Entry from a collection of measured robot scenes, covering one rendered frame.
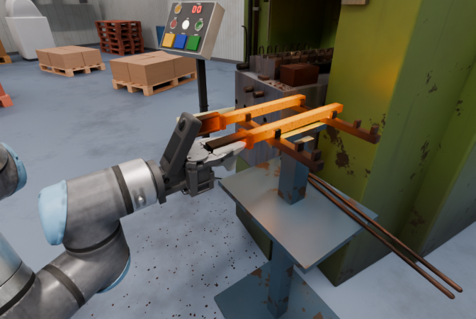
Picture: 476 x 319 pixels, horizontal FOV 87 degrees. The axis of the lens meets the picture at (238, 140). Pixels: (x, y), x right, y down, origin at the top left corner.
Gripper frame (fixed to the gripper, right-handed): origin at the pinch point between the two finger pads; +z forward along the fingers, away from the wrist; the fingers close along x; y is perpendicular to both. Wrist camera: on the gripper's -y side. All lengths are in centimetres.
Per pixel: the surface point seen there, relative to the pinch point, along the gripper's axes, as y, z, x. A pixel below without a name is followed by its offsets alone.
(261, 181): 26.3, 17.8, -11.4
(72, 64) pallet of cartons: 72, -2, -533
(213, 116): -2.0, 0.2, -10.9
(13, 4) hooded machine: -27, -67, -749
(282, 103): -0.6, 23.9, -10.6
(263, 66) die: -4, 43, -42
